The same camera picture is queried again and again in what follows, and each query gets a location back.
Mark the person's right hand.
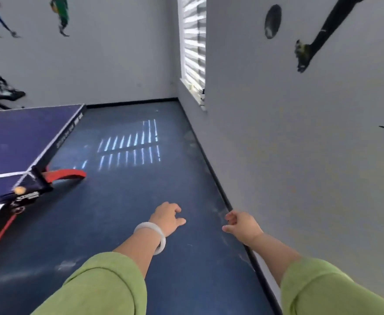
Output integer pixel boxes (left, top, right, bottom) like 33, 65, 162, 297
222, 210, 264, 246

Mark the person's left hand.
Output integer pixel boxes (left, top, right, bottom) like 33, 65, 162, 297
148, 202, 187, 238

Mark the blue table tennis table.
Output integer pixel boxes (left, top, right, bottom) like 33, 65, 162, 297
0, 103, 87, 270

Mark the green right sleeve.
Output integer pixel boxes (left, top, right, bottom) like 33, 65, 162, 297
280, 257, 384, 315

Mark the striped zebra window blind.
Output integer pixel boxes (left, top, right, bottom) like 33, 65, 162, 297
180, 0, 207, 92

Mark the white jade bracelet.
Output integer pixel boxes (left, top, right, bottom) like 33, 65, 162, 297
133, 222, 167, 256

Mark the black football wall sticker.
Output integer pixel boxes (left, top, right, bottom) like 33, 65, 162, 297
264, 4, 282, 40

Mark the footballer leg wall sticker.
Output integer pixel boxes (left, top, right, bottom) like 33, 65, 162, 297
294, 0, 376, 74

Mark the green player wall sticker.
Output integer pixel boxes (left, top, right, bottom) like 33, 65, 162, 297
50, 0, 70, 38

